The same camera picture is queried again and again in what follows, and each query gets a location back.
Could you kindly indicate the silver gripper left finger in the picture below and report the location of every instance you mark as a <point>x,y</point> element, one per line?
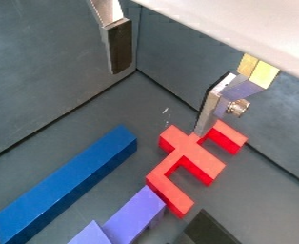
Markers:
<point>116,33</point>

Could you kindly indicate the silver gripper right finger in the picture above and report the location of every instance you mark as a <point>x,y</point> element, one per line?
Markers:
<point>225,96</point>

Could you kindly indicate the blue long block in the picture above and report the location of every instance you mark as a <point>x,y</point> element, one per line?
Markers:
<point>25,216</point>

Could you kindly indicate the red branched block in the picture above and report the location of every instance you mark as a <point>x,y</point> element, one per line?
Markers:
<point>188,154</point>

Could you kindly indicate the purple long block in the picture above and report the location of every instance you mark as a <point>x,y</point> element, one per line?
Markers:
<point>139,214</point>

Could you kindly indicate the black angle bracket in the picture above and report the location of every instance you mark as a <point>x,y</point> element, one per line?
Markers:
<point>205,231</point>

